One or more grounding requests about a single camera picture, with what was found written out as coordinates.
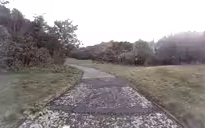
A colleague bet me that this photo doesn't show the dense bushes and trees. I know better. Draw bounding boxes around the dense bushes and trees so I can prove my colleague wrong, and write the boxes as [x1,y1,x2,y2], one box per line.
[0,0,82,73]

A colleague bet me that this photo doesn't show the grass verge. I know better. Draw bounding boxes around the grass verge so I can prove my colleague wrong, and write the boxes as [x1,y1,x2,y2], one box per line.
[0,65,84,128]

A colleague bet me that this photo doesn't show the grey asphalt path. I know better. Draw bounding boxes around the grey asphalt path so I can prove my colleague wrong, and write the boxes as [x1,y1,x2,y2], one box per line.
[17,63,185,128]

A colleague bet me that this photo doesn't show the grass field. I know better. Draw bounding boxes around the grass field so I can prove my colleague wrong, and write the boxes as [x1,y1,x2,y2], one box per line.
[64,57,205,128]

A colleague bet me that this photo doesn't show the distant row of trees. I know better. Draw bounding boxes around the distant row of trees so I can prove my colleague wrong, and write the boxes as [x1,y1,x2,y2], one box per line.
[69,30,205,67]

